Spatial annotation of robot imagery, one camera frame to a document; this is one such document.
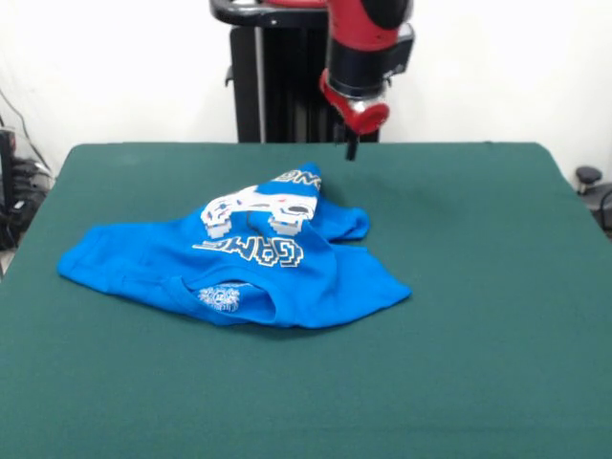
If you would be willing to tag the dark green table cloth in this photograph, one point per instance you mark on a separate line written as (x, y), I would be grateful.
(143, 382)

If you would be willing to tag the black electronics box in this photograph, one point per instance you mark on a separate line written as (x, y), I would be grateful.
(6, 167)

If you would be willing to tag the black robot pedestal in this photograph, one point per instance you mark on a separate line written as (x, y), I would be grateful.
(282, 86)

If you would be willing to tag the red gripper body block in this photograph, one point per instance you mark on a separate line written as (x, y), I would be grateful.
(368, 119)

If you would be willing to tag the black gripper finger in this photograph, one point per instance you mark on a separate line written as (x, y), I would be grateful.
(339, 134)
(352, 148)

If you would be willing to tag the blue printed t-shirt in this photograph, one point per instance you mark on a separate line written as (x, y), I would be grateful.
(334, 296)

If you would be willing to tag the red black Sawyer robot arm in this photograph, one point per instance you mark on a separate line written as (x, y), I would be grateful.
(363, 62)

